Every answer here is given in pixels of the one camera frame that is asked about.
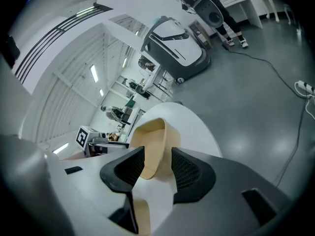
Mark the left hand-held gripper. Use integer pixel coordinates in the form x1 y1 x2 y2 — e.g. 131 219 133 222
74 125 130 158

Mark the white power strip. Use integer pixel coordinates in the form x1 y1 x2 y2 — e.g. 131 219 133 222
294 80 315 95

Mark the white power cable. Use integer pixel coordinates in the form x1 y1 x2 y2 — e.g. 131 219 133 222
304 92 315 120

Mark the black slatted vent panel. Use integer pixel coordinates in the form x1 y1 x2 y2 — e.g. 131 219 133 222
14 2 113 83

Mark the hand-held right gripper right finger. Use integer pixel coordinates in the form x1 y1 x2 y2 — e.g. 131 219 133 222
171 147 217 205

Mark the steel sink table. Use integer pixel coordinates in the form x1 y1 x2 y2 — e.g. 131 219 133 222
137 55 174 100

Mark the black floor cable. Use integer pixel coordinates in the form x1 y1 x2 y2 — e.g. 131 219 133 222
222 44 310 189

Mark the wooden tray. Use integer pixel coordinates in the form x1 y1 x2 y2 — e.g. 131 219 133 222
129 118 182 236

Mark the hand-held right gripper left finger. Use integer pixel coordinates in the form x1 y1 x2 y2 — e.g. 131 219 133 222
99 146 146 235

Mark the white and black mobile robot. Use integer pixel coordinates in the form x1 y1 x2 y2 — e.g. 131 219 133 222
140 15 212 83

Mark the round white table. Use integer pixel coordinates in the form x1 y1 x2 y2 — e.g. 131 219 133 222
126 102 223 181

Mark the white wooden chair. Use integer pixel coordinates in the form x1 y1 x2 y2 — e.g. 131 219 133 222
254 0 296 26

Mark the white desk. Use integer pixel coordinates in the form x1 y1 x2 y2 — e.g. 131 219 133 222
220 0 263 29

